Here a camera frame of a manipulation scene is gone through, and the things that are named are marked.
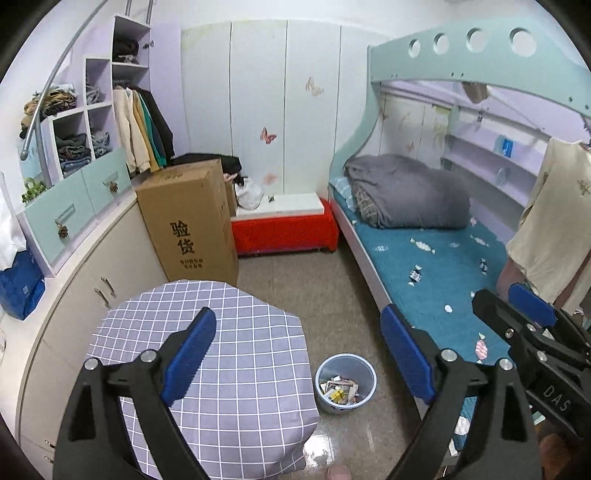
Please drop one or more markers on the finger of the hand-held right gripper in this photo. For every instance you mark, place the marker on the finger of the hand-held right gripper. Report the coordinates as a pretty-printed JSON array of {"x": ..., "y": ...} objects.
[
  {"x": 531, "y": 302},
  {"x": 494, "y": 311}
]

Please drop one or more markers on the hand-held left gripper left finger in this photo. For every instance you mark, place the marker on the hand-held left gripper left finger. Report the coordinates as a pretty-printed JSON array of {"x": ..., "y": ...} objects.
[{"x": 191, "y": 355}]

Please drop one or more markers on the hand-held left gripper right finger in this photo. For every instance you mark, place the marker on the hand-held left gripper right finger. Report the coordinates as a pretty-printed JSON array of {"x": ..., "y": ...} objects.
[{"x": 406, "y": 355}]

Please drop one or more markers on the blue plastic bucket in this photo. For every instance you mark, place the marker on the blue plastic bucket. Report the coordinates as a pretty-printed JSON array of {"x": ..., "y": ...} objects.
[{"x": 364, "y": 374}]

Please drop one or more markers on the yellow box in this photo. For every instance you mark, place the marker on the yellow box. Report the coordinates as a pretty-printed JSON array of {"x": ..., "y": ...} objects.
[{"x": 338, "y": 394}]

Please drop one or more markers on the grey checked tablecloth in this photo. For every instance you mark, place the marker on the grey checked tablecloth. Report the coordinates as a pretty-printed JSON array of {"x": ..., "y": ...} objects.
[{"x": 258, "y": 369}]

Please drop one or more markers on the teal candy print bed sheet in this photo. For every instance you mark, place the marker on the teal candy print bed sheet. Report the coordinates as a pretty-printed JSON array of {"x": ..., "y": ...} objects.
[{"x": 415, "y": 277}]

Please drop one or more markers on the cream hanging shirt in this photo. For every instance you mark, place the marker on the cream hanging shirt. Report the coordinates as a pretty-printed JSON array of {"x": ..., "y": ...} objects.
[{"x": 554, "y": 221}]

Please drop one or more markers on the cream curved cabinet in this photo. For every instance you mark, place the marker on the cream curved cabinet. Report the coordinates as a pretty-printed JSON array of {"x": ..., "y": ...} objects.
[{"x": 69, "y": 332}]

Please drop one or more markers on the large cardboard box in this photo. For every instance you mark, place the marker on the large cardboard box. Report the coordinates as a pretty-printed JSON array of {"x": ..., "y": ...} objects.
[{"x": 194, "y": 221}]

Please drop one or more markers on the pink slipper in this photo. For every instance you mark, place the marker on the pink slipper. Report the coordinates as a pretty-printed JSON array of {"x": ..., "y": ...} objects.
[{"x": 339, "y": 473}]

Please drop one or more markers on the grey duvet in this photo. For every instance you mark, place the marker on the grey duvet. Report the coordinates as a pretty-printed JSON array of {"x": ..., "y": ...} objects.
[{"x": 406, "y": 194}]

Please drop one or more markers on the plaid pillow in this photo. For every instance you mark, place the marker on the plaid pillow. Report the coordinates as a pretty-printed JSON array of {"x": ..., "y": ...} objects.
[{"x": 364, "y": 207}]

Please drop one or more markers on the red storage bench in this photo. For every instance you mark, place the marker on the red storage bench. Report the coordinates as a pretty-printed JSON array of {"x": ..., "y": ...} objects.
[{"x": 281, "y": 230}]

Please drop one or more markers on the blue packet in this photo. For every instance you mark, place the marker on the blue packet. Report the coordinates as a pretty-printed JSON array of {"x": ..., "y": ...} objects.
[{"x": 505, "y": 147}]

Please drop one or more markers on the lilac bed shelf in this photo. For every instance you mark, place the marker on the lilac bed shelf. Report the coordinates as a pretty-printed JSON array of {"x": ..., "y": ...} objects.
[{"x": 471, "y": 152}]

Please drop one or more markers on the white plastic bag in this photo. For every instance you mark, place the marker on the white plastic bag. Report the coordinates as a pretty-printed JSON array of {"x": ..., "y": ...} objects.
[{"x": 249, "y": 194}]

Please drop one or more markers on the white board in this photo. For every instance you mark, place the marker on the white board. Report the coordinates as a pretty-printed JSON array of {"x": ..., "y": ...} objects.
[{"x": 286, "y": 205}]

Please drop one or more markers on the blue checked pillow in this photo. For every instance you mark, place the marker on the blue checked pillow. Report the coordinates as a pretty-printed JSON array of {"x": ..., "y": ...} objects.
[{"x": 342, "y": 188}]

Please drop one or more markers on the blue bag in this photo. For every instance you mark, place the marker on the blue bag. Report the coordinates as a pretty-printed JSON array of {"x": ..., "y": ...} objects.
[{"x": 21, "y": 290}]

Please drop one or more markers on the small teal drawer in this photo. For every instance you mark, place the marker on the small teal drawer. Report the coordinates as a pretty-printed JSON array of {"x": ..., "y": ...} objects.
[{"x": 99, "y": 194}]

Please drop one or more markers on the large teal drawer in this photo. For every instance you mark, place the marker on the large teal drawer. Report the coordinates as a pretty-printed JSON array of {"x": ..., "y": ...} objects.
[{"x": 41, "y": 240}]

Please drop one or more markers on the black cloth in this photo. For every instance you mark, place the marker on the black cloth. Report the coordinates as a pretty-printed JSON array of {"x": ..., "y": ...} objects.
[{"x": 226, "y": 162}]

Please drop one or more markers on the brown cap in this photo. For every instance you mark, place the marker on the brown cap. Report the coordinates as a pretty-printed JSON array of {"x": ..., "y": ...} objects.
[{"x": 475, "y": 91}]

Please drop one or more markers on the green hanging garment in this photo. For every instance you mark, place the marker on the green hanging garment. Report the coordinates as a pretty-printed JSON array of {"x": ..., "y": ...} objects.
[{"x": 153, "y": 136}]

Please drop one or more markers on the cream hanging jacket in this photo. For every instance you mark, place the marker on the cream hanging jacket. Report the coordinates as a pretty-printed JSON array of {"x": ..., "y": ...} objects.
[{"x": 131, "y": 138}]

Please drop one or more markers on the green plant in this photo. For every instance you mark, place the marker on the green plant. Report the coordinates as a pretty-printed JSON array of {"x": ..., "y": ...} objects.
[{"x": 33, "y": 191}]

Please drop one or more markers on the denim folded clothes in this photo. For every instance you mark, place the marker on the denim folded clothes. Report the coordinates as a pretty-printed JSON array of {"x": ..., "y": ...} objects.
[{"x": 100, "y": 143}]

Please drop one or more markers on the black hanging coat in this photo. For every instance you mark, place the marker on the black hanging coat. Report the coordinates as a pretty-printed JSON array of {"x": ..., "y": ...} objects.
[{"x": 162, "y": 124}]

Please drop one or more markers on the dark folded clothes stack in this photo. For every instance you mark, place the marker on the dark folded clothes stack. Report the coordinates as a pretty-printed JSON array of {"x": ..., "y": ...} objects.
[{"x": 71, "y": 147}]

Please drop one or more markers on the grey metal handrail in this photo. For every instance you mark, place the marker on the grey metal handrail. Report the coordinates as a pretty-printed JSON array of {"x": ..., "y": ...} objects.
[{"x": 25, "y": 145}]

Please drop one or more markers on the lilac stepped shelf unit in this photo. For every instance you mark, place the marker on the lilac stepped shelf unit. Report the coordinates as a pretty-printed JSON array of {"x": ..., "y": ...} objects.
[{"x": 166, "y": 83}]

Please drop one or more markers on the grey folded clothes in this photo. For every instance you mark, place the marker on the grey folded clothes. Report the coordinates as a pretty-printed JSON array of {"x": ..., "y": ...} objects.
[{"x": 94, "y": 93}]

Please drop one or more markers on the olive folded clothes pile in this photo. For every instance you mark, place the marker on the olive folded clothes pile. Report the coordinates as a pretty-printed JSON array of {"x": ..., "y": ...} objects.
[{"x": 51, "y": 101}]

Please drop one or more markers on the black folded clothes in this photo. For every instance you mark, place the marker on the black folded clothes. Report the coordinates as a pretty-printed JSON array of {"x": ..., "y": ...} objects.
[{"x": 125, "y": 48}]

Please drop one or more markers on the pale pink wall sticker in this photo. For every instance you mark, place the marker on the pale pink wall sticker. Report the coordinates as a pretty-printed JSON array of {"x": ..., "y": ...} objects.
[{"x": 269, "y": 177}]

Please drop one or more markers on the pink butterfly wall sticker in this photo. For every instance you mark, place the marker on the pink butterfly wall sticker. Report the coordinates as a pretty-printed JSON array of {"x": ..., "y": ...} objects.
[{"x": 268, "y": 135}]

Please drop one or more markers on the cream butterfly wall sticker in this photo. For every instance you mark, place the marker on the cream butterfly wall sticker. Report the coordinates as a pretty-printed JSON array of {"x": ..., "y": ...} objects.
[{"x": 314, "y": 86}]

